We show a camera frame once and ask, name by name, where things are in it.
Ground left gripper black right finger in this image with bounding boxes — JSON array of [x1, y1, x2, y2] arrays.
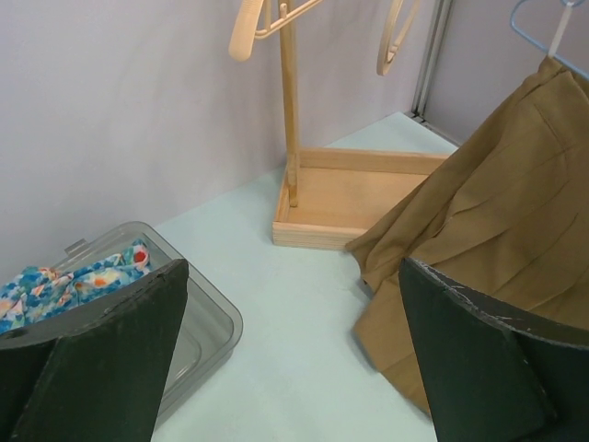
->
[[398, 259, 588, 441]]

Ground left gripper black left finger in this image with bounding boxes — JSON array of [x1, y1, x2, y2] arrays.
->
[[1, 259, 189, 441]]

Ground blue floral cloth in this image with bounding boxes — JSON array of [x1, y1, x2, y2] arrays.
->
[[1, 239, 152, 333]]

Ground tan brown skirt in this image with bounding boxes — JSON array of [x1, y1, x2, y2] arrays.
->
[[346, 57, 588, 412]]

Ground light blue wire hanger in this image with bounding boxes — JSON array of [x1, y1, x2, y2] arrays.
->
[[510, 0, 588, 79]]

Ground lower wooden hanger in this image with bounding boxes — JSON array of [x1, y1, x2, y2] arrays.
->
[[376, 0, 421, 76]]

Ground wooden hanger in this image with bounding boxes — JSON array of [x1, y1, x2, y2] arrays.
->
[[376, 0, 421, 76], [228, 0, 321, 62]]

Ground upper wooden hanger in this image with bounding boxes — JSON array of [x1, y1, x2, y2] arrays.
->
[[228, 0, 321, 62]]

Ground grey plastic tray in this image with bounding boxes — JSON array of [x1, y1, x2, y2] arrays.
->
[[53, 221, 243, 427]]

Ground wooden clothes rack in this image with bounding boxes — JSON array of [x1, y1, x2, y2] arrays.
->
[[271, 1, 446, 250]]

